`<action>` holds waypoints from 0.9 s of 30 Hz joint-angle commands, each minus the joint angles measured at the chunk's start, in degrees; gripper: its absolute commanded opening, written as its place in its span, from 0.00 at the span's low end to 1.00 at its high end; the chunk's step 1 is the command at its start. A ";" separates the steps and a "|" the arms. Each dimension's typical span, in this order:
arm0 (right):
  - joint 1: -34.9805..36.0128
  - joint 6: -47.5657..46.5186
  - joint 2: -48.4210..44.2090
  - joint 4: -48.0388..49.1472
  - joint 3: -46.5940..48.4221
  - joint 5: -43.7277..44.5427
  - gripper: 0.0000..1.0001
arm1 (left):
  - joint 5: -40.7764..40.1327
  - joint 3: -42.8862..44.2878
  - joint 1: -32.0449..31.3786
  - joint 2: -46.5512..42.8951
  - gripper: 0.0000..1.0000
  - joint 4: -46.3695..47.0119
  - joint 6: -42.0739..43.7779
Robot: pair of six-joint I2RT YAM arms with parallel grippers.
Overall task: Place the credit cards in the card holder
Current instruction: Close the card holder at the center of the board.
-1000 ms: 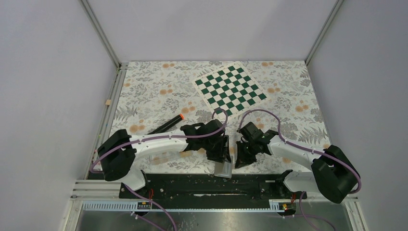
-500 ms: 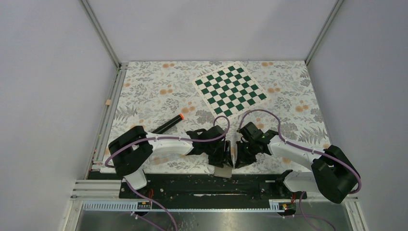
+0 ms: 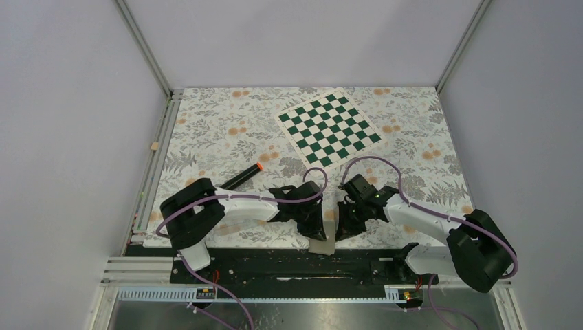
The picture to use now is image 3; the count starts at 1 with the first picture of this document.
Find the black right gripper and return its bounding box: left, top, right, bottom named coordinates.
left=336, top=200, right=369, bottom=241

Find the grey leather card holder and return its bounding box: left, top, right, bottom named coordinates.
left=308, top=220, right=337, bottom=256

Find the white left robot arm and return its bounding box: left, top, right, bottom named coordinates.
left=156, top=178, right=327, bottom=283

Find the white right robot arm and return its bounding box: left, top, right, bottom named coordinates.
left=335, top=175, right=514, bottom=293

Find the black marker orange cap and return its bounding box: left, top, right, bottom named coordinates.
left=220, top=162, right=263, bottom=190

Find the green white chessboard mat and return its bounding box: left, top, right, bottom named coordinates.
left=274, top=88, right=386, bottom=172

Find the floral tablecloth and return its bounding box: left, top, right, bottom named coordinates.
left=144, top=87, right=474, bottom=248

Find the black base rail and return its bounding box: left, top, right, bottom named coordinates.
left=124, top=244, right=488, bottom=300

